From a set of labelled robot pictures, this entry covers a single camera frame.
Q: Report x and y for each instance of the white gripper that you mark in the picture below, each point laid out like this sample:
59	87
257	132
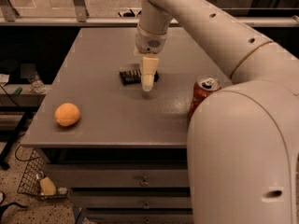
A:
148	44

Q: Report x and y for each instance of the grey drawer cabinet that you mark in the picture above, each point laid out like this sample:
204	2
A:
120	124

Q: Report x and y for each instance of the grey drawer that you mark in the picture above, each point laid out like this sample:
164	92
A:
138	216
150	198
118	175

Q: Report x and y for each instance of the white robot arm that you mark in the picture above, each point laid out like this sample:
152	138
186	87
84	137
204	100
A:
243	140

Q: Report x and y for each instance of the red soda can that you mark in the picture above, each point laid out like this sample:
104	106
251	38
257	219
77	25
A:
202	88

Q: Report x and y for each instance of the orange fruit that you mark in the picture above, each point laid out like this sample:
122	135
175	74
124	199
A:
67	114

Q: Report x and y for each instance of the middle grey drawer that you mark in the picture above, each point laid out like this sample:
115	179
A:
150	198

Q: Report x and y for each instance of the metal railing frame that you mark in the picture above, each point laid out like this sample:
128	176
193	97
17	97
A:
256	13

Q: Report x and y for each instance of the yellow object in basket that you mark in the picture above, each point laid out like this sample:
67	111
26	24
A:
47	187

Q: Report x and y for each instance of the wire mesh basket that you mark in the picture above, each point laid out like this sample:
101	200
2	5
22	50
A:
30	181

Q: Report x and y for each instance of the clear plastic bottle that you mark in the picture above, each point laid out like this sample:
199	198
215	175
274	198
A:
37	84

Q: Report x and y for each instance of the top grey drawer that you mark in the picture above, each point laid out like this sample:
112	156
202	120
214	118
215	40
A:
118	175

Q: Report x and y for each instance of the bottom grey drawer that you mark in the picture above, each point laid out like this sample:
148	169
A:
138	216

